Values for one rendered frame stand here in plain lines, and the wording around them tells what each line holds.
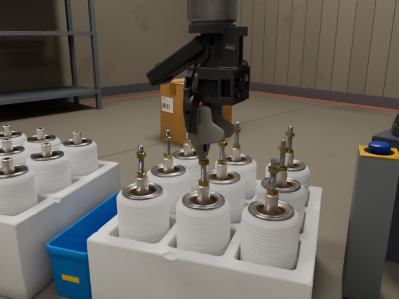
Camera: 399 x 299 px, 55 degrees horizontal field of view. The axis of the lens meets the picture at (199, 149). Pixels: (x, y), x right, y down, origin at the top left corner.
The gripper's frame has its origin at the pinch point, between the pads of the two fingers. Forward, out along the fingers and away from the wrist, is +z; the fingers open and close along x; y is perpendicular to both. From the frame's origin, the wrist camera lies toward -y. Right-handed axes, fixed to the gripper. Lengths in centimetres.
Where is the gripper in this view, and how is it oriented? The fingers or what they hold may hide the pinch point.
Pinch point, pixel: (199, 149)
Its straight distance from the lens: 64.2
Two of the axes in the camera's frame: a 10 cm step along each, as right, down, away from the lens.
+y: 8.9, 1.4, -4.4
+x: 4.6, -2.6, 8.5
